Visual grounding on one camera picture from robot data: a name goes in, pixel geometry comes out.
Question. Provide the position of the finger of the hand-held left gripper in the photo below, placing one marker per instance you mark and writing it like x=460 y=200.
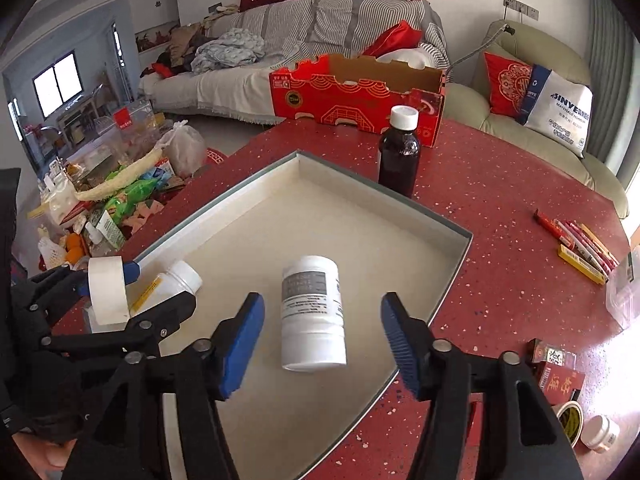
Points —
x=167 y=312
x=132 y=272

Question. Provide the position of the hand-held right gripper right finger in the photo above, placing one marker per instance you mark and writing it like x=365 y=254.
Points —
x=400 y=345

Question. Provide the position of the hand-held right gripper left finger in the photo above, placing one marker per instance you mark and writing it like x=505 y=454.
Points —
x=244 y=345

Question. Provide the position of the white tape roll blue core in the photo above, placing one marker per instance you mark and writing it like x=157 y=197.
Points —
x=107 y=290

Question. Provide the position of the white bottle yellow label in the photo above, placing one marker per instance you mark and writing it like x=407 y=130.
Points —
x=172 y=280

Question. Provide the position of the large white bottle grey label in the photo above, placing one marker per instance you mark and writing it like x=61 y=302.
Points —
x=312 y=320

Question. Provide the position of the grey shallow tray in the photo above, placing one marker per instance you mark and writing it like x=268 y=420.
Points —
x=320 y=220

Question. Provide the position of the white tape roll yellow core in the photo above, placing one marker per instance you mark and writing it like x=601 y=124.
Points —
x=569 y=422

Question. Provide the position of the small white jar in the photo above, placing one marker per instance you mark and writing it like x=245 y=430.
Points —
x=600 y=434

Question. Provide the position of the person's left hand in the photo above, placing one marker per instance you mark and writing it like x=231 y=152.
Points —
x=42 y=452

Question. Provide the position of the white tube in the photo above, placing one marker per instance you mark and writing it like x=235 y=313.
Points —
x=111 y=230

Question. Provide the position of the small bottle white cap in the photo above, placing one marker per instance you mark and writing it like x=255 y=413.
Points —
x=92 y=232

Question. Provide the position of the orange fruit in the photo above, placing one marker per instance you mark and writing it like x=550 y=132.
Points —
x=76 y=249

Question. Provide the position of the green snack packet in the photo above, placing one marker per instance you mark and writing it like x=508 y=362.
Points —
x=127 y=200

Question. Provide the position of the white foam net fruit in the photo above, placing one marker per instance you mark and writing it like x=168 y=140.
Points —
x=50 y=255

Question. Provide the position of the dried loofah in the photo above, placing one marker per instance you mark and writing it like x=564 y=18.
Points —
x=120 y=177

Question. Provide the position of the white plastic jug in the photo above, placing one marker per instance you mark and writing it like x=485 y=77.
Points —
x=62 y=200

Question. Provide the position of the translucent plastic bag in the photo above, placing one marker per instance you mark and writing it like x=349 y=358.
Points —
x=182 y=150

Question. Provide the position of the clear bag red label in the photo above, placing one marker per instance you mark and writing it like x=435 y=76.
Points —
x=127 y=127

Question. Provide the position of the dark patterned small box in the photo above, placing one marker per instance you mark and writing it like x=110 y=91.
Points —
x=552 y=352

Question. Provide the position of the red small box gold print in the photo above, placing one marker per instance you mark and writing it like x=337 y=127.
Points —
x=560 y=384

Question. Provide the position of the dark brown bottle white cap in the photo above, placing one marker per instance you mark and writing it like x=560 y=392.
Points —
x=398 y=160

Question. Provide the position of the yellow utility knife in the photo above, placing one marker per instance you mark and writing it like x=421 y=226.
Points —
x=580 y=264

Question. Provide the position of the window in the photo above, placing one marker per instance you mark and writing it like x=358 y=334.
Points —
x=57 y=85

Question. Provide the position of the row of red pens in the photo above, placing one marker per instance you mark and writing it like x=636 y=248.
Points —
x=582 y=240

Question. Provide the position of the clear plastic box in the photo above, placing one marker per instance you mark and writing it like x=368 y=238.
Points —
x=625 y=295

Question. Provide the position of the pile of brown clothes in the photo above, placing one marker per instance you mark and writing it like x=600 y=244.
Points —
x=180 y=45

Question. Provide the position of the crumpled grey-blue blanket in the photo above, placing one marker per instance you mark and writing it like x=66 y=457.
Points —
x=230 y=50

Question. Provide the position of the red cardboard box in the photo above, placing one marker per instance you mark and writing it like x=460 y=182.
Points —
x=350 y=95

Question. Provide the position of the beige armchair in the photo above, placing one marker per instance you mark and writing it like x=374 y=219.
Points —
x=500 y=95

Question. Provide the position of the red patterned cushion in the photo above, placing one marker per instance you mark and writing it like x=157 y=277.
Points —
x=506 y=82

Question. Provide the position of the white and blue tote bag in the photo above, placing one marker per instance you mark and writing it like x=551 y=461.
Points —
x=560 y=110

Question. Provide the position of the plain white pillow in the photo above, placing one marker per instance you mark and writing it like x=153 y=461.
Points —
x=407 y=57

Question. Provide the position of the sofa with grey striped cover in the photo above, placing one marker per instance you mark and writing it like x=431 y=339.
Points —
x=280 y=25

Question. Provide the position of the red satin cushion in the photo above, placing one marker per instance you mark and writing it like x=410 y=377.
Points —
x=392 y=39

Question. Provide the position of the grey-green curtain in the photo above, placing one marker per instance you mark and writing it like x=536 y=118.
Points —
x=612 y=70

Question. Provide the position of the wall picture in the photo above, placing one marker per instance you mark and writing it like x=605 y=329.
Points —
x=157 y=36

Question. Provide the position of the wall socket strip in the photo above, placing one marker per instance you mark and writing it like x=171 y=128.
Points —
x=520 y=6

